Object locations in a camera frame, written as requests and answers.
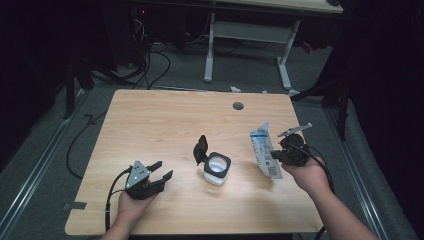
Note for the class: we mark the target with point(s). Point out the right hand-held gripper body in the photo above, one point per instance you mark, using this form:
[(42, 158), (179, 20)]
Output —
[(295, 151)]

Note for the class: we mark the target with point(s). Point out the white paper scrap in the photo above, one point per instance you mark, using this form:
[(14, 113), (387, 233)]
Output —
[(235, 89)]

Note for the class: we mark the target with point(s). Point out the person's left hand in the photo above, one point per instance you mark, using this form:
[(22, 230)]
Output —
[(133, 206)]

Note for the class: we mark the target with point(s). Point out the black stand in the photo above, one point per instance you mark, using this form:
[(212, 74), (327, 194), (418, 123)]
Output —
[(70, 93), (341, 110)]

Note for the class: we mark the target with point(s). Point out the clear jar with black lid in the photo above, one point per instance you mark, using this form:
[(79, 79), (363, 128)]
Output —
[(217, 166)]

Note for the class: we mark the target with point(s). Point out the white and blue pouch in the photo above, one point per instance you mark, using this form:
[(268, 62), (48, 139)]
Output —
[(265, 153)]

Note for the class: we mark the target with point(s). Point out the metal floor rail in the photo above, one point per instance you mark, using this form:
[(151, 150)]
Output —
[(356, 173), (40, 163)]

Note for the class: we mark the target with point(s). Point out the white-framed desk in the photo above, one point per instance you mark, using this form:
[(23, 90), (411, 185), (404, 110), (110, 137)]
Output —
[(250, 31)]

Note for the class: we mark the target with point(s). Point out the person's right hand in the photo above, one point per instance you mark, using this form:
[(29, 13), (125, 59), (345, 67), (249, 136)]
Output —
[(310, 178)]

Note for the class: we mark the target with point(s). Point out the grey tape strip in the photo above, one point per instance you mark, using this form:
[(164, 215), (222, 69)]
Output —
[(75, 206)]

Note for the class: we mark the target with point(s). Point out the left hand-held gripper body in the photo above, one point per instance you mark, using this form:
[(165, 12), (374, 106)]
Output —
[(137, 176)]

